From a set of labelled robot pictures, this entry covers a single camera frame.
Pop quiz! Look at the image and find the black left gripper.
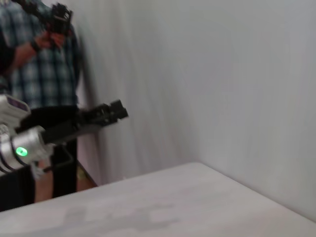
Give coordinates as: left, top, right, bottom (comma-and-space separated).
14, 99, 129, 147

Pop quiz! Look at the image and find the black handheld control device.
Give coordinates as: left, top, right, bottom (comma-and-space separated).
12, 0, 74, 34

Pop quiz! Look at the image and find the person's hand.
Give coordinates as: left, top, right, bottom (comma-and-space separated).
34, 31, 64, 50

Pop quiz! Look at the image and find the person in plaid shirt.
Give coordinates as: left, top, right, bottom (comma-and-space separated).
0, 0, 83, 203

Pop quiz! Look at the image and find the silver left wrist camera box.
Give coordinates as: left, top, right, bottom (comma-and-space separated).
0, 95, 32, 124

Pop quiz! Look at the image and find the person's forearm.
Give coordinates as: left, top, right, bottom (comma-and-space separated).
9, 41, 38, 70

